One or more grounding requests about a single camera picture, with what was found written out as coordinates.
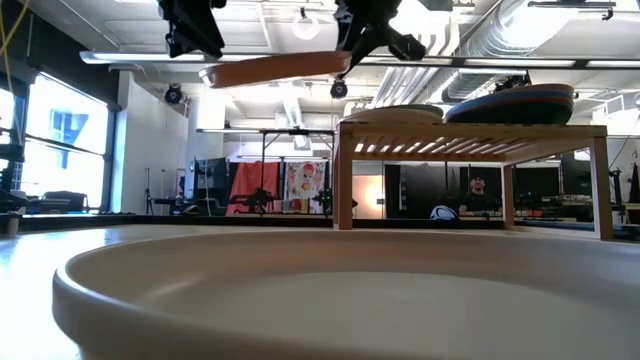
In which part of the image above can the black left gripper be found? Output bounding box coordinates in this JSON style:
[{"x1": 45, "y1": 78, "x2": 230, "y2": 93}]
[{"x1": 158, "y1": 0, "x2": 226, "y2": 60}]

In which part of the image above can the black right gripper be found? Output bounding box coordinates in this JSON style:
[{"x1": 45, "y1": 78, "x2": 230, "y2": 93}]
[{"x1": 333, "y1": 0, "x2": 404, "y2": 76}]

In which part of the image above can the terracotta orange plate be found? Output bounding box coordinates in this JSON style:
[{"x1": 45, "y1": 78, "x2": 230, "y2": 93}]
[{"x1": 198, "y1": 50, "x2": 353, "y2": 90}]

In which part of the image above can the sage green plate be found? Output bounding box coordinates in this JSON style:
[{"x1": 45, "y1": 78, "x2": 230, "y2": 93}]
[{"x1": 372, "y1": 103, "x2": 445, "y2": 120}]

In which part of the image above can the dark teal plate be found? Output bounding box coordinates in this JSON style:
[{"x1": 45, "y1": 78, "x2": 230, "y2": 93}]
[{"x1": 446, "y1": 101, "x2": 575, "y2": 126}]

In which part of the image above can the blue plate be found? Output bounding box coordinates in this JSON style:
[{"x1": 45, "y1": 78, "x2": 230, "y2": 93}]
[{"x1": 449, "y1": 89, "x2": 576, "y2": 114}]

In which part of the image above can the wooden slatted shelf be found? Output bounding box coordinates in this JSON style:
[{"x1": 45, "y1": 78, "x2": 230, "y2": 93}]
[{"x1": 332, "y1": 122, "x2": 615, "y2": 242}]

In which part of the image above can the ceiling light bar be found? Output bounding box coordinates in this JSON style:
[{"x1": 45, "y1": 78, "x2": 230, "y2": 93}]
[{"x1": 78, "y1": 49, "x2": 640, "y2": 71}]

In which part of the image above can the red hanging cloth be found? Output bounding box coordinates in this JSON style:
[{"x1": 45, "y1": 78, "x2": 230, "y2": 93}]
[{"x1": 225, "y1": 160, "x2": 282, "y2": 217}]

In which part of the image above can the patterned hanging cloth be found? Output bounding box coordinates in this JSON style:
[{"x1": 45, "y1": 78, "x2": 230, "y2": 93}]
[{"x1": 282, "y1": 160, "x2": 330, "y2": 215}]

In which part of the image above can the black partition panel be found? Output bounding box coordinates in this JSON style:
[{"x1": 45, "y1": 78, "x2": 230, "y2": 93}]
[{"x1": 383, "y1": 163, "x2": 562, "y2": 220}]

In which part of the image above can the black ceiling fixture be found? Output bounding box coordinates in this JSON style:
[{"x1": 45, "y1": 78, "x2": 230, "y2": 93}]
[{"x1": 494, "y1": 73, "x2": 532, "y2": 94}]

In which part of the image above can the large window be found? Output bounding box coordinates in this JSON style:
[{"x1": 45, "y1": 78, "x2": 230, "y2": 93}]
[{"x1": 0, "y1": 72, "x2": 111, "y2": 214}]

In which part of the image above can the white and blue ball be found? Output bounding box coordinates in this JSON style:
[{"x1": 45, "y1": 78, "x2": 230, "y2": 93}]
[{"x1": 429, "y1": 204, "x2": 460, "y2": 222}]

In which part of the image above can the person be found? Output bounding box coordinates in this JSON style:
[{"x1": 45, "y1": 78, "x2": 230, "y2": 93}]
[{"x1": 458, "y1": 174, "x2": 502, "y2": 218}]

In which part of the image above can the dark bench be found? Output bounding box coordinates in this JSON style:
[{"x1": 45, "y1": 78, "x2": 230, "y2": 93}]
[{"x1": 42, "y1": 189, "x2": 91, "y2": 214}]

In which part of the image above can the black ceiling track light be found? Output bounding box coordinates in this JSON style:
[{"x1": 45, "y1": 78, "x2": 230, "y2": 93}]
[{"x1": 527, "y1": 0, "x2": 617, "y2": 22}]

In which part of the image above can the black equipment stand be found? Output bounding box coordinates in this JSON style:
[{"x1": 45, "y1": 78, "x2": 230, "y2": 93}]
[{"x1": 0, "y1": 114, "x2": 31, "y2": 226}]

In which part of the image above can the grey beige plate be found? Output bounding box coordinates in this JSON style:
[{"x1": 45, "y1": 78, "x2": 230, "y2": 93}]
[{"x1": 51, "y1": 227, "x2": 640, "y2": 360}]

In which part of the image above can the black background equipment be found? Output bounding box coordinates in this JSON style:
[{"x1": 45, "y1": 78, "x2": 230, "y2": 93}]
[{"x1": 607, "y1": 162, "x2": 640, "y2": 226}]

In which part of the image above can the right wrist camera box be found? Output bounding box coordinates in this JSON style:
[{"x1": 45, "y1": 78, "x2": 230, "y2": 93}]
[{"x1": 387, "y1": 30, "x2": 428, "y2": 63}]

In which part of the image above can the white ring lamp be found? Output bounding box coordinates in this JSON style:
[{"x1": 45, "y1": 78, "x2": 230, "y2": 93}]
[{"x1": 291, "y1": 10, "x2": 321, "y2": 42}]

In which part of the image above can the black metal stand frame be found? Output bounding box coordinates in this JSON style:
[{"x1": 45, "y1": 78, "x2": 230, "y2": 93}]
[{"x1": 195, "y1": 128, "x2": 336, "y2": 217}]

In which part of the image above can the silver air duct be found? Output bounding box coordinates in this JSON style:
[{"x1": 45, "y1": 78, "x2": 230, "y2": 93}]
[{"x1": 439, "y1": 0, "x2": 581, "y2": 105}]

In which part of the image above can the black aluminium table frame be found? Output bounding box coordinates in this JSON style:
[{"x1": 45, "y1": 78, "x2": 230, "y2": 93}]
[{"x1": 0, "y1": 213, "x2": 640, "y2": 232}]

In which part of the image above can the yellow hanging cable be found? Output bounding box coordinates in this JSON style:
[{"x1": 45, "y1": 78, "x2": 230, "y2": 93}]
[{"x1": 0, "y1": 0, "x2": 31, "y2": 146}]

